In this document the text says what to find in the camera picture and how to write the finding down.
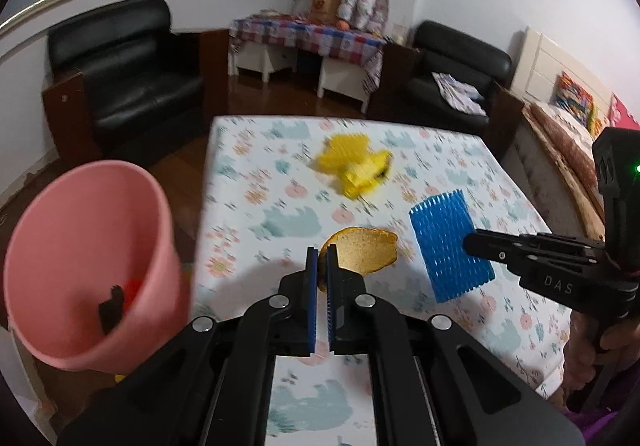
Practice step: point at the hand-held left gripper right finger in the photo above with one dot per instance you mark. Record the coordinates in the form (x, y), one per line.
(332, 311)

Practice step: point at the yellow foam fruit net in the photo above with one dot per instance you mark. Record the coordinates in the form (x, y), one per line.
(355, 161)

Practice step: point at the pink cushion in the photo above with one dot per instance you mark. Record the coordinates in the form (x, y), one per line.
(622, 116)

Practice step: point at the dried orange peel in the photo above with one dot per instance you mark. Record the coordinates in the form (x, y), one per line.
(365, 251)

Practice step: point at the blue foam fruit net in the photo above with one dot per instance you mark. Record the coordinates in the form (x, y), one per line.
(445, 246)

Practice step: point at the cardboard box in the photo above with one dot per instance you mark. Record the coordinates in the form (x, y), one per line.
(325, 1)

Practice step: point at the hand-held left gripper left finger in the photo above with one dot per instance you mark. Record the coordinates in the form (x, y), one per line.
(312, 306)

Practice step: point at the black leather armchair wooden sides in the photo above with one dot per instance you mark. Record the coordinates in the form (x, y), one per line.
(125, 66)

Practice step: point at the table with checkered cloth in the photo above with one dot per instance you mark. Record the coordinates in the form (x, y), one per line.
(310, 34)

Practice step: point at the person's purple garment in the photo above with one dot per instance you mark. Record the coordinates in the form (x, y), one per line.
(600, 423)

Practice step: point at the orange fruit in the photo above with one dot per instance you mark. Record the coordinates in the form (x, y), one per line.
(342, 25)

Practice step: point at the bed with beige headboard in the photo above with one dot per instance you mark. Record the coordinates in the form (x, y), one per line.
(550, 76)

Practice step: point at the table with floral tablecloth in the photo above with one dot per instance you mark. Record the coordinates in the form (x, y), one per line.
(270, 186)

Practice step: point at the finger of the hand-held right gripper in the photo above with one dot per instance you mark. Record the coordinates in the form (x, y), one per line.
(575, 244)
(505, 253)

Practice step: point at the person's right hand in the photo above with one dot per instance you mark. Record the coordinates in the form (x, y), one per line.
(576, 356)

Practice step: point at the white stool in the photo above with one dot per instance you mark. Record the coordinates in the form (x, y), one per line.
(345, 81)
(262, 61)

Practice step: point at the dark crumpled wrapper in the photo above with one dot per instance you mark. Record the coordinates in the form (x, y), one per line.
(111, 311)

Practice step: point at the colourful patterned pillow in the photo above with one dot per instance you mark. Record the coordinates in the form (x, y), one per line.
(575, 99)

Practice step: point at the small clear cup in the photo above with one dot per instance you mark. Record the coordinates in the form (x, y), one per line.
(401, 34)

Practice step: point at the patterned cloth on armchair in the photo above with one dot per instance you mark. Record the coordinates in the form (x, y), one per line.
(460, 94)

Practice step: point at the pink plastic bucket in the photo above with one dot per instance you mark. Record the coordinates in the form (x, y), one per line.
(65, 236)

